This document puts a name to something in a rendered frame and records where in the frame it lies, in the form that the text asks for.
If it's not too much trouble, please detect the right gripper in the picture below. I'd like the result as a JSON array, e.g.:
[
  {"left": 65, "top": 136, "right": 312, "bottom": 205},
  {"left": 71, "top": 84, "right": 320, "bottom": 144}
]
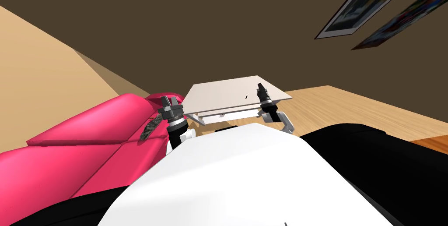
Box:
[{"left": 257, "top": 82, "right": 270, "bottom": 101}]

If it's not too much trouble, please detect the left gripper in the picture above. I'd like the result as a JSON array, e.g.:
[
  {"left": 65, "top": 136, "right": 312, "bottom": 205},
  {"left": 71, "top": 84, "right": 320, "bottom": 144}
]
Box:
[{"left": 157, "top": 96, "right": 185, "bottom": 115}]

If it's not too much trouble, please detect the grey mottled cloth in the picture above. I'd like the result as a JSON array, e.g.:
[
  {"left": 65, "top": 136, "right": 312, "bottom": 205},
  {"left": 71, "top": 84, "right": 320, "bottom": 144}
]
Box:
[{"left": 139, "top": 115, "right": 164, "bottom": 141}]

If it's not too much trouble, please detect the white table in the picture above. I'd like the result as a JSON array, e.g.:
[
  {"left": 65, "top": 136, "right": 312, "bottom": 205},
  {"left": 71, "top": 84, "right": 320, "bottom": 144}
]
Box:
[{"left": 182, "top": 75, "right": 293, "bottom": 126}]

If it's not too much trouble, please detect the pink sofa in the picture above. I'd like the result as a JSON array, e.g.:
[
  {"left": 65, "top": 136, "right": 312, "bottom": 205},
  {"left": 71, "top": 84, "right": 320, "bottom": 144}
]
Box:
[{"left": 0, "top": 92, "right": 186, "bottom": 226}]

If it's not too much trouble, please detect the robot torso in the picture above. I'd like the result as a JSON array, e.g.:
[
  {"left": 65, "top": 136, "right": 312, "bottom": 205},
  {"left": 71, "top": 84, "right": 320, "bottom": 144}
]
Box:
[{"left": 98, "top": 122, "right": 394, "bottom": 226}]

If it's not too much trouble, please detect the white framed wall picture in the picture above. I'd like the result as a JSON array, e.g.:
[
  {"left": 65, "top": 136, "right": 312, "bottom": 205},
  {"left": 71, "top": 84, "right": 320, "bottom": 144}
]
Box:
[{"left": 314, "top": 0, "right": 423, "bottom": 40}]

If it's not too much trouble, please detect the dark colourful wall picture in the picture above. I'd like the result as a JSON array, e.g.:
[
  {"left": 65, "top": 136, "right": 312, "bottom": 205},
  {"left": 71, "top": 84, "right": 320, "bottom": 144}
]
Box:
[{"left": 351, "top": 0, "right": 448, "bottom": 51}]

